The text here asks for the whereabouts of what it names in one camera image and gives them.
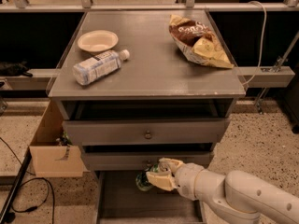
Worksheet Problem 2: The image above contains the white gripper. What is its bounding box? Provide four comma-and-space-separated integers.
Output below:
146, 158, 204, 201

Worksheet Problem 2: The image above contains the green soda can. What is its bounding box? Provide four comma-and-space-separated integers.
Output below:
135, 164, 159, 191

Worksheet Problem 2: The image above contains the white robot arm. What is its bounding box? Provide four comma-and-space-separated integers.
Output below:
146, 158, 299, 224

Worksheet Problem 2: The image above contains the grey top drawer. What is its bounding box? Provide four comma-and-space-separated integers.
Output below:
63, 119, 230, 146

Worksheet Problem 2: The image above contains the grey drawer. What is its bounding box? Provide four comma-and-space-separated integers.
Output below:
81, 151, 214, 171
63, 119, 230, 146
94, 171, 206, 224

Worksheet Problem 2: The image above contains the grey bottom drawer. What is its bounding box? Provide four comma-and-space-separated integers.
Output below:
94, 171, 206, 224

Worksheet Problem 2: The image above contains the grey middle drawer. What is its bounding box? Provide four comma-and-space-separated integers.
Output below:
81, 151, 214, 171

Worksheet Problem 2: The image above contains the grey drawer cabinet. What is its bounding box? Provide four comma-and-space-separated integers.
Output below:
47, 9, 247, 224

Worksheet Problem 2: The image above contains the cardboard box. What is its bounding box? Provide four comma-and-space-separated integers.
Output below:
29, 102, 85, 177

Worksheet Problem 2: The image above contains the clear plastic water bottle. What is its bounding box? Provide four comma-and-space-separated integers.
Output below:
73, 49, 130, 86

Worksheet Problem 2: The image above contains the brown yellow chip bag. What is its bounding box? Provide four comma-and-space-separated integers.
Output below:
169, 15, 234, 69

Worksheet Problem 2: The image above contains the white paper bowl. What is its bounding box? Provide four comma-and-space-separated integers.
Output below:
78, 30, 119, 53

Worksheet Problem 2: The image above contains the black object on shelf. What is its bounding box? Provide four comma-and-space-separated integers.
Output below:
0, 61, 33, 77

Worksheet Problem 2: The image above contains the black floor cable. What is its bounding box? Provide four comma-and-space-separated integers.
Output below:
0, 136, 56, 224

